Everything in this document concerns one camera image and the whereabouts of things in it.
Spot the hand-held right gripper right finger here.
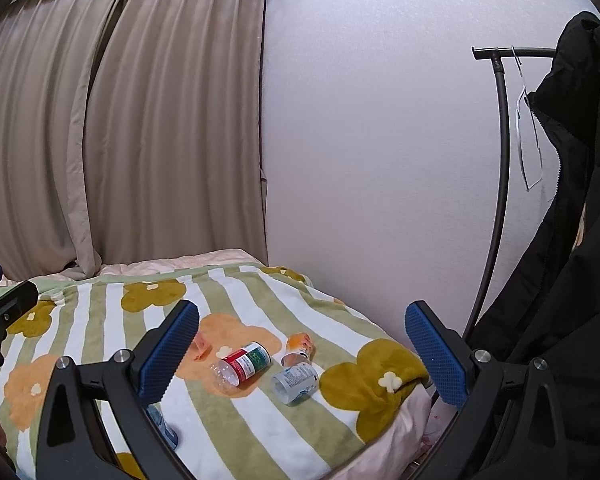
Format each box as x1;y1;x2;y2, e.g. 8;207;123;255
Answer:
404;300;582;480

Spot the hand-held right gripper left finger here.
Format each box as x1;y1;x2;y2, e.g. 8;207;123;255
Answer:
34;299;201;480

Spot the white cup with blue print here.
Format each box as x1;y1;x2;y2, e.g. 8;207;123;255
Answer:
271;362;320;406

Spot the clear bottle red green label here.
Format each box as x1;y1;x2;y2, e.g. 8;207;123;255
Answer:
209;341;272;396

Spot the small orange bottle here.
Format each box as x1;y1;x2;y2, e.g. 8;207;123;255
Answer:
281;333;315;367

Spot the striped flower blanket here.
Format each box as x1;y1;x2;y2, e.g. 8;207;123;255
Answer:
0;264;432;480

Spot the beige curtain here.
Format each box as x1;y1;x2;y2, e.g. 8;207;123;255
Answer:
0;0;133;282
82;0;270;267

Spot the black jacket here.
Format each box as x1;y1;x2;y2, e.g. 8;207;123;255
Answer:
472;10;600;480

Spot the black clothes rack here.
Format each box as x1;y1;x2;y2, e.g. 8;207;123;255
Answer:
460;46;559;342

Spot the white wire hanger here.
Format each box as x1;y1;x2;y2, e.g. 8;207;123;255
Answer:
510;47;546;193

